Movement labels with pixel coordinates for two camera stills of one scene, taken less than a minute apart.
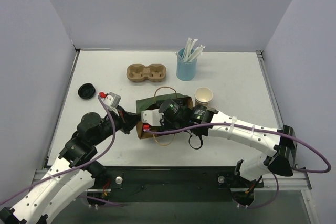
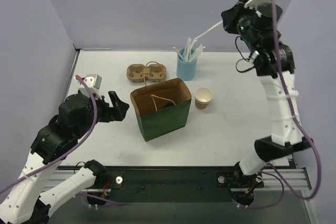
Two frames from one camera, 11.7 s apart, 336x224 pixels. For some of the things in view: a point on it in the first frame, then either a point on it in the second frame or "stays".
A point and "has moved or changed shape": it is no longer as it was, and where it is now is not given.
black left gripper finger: (129, 120) to (119, 108)
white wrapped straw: (186, 56) stays
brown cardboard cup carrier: (155, 72) stays
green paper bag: (152, 103) has moved or changed shape
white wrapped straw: (190, 52) stays
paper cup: (203, 96) stays
